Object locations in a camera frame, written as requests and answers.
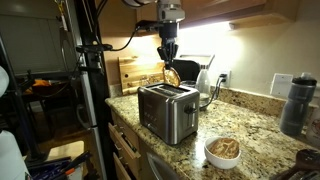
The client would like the white printed water bottle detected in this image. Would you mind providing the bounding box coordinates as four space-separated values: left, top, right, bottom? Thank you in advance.
306 100 320 147

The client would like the stainless steel two-slot toaster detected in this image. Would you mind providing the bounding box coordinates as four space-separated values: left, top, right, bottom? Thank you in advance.
138 83 200 145

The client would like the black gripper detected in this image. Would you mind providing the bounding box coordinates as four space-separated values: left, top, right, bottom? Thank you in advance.
157 23 178 70

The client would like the toasted bread slice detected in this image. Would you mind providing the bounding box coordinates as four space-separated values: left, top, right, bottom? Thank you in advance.
209 138 239 159
163 68 180 87

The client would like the wooden cutting board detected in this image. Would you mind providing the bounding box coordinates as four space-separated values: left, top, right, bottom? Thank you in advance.
118 56 164 95

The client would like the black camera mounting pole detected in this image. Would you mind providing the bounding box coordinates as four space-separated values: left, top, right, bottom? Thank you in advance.
74 0 117 180

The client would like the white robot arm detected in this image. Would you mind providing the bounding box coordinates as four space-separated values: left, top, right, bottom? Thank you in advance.
122 0 185 70

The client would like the black coffee maker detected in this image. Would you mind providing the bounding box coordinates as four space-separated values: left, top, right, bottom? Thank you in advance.
172 55 215 81

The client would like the clear bottle with metal cap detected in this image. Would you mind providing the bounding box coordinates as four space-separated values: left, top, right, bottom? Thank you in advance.
195 65 211 111

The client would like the grey squeeze water bottle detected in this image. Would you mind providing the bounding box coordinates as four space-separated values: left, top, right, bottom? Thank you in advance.
279 72 317 136

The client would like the white ceramic bowl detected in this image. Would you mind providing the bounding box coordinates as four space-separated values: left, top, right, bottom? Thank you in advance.
204 136 241 169

